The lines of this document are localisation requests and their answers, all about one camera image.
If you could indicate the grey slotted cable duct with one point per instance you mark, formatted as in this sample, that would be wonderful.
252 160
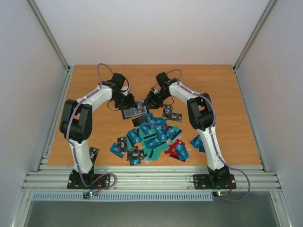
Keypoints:
123 196

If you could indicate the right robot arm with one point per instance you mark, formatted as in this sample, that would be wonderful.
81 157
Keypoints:
202 117

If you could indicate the blue card right upper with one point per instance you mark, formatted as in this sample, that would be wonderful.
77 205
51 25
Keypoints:
196 142

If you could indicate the blue card right lower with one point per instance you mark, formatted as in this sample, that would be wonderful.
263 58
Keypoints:
202 149

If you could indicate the controller board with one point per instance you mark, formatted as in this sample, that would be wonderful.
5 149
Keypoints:
90 194
220 193

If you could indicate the blue vip card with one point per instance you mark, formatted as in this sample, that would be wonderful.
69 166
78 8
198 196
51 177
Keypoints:
182 152

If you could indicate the blue card bottom of pile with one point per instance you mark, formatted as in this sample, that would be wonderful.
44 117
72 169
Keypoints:
134 162

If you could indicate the plain black card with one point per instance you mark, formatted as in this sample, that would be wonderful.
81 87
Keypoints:
139 120

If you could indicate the large teal card centre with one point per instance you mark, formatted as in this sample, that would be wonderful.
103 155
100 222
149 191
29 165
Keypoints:
151 140

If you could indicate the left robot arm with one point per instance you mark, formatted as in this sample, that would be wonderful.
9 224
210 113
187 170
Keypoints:
77 122

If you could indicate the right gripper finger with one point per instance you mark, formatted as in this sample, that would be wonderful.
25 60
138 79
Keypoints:
147 100
154 106

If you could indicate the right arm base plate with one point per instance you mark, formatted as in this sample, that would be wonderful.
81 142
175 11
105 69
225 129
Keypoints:
203 182

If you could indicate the blue card of pile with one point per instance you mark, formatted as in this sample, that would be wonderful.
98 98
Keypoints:
134 162
151 119

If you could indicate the aluminium rail frame front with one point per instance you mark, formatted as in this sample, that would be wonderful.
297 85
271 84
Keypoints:
151 178

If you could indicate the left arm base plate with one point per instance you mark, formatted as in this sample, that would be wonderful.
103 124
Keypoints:
90 182

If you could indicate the blue card top of pile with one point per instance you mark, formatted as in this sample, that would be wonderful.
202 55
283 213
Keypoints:
151 119

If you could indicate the red card bottom right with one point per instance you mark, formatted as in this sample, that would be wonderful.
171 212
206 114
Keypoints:
171 151

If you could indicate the teal card with stripe bottom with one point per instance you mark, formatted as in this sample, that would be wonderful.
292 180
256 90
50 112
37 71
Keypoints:
154 154

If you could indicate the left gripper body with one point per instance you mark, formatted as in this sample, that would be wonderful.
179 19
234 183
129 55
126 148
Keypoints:
122 102

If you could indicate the dark blue card holder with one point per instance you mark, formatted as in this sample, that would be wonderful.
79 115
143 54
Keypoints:
129 113

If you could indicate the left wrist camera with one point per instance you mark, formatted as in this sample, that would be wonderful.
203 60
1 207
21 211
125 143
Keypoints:
126 89

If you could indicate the black vip card on red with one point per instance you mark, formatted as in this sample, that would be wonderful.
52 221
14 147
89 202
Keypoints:
135 154

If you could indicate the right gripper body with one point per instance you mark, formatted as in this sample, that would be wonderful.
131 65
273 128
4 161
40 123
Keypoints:
153 99

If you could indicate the right controller board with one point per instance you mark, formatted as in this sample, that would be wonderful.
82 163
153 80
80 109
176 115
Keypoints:
220 193

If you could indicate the left controller board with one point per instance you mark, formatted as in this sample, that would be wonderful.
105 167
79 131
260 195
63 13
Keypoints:
90 194

